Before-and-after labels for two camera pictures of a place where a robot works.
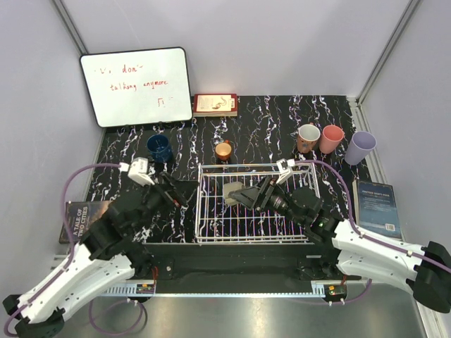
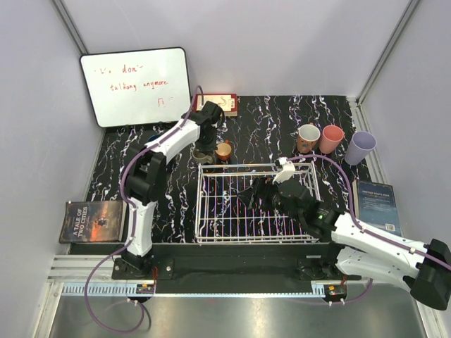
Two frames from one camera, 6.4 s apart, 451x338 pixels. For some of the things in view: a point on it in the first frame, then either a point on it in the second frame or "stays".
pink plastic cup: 332,135 stays
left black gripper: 180,191 to 208,148
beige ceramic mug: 231,186 to 201,157
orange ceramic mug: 223,150 stays
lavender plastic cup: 361,143 stays
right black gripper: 251,196 stays
